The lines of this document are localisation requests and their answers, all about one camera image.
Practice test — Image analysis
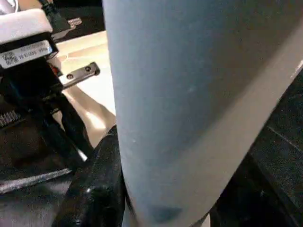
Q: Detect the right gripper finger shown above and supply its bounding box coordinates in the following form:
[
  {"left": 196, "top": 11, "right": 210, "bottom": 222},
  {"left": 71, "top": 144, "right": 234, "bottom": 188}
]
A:
[{"left": 51, "top": 125, "right": 129, "bottom": 227}]

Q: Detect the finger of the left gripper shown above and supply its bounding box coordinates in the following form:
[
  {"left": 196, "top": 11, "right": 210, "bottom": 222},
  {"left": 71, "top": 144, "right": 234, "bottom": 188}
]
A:
[{"left": 40, "top": 93, "right": 96, "bottom": 164}]

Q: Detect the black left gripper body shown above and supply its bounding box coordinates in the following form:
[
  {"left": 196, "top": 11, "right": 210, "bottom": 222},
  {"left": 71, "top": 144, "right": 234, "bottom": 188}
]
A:
[{"left": 0, "top": 40, "right": 101, "bottom": 119}]

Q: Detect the white plastic table top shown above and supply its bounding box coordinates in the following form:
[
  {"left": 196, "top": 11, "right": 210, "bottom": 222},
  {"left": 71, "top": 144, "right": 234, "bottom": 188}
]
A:
[{"left": 49, "top": 30, "right": 120, "bottom": 148}]

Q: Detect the white plastic table leg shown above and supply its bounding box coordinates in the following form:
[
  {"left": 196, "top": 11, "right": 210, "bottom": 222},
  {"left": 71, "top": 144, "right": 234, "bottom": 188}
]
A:
[{"left": 101, "top": 0, "right": 303, "bottom": 227}]

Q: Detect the black work mat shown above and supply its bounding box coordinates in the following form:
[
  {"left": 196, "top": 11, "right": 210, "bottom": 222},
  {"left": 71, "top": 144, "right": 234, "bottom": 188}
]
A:
[{"left": 0, "top": 71, "right": 303, "bottom": 227}]

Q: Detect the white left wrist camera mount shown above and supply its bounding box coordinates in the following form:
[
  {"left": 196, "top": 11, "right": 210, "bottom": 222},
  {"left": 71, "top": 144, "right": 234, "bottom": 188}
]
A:
[{"left": 0, "top": 8, "right": 54, "bottom": 46}]

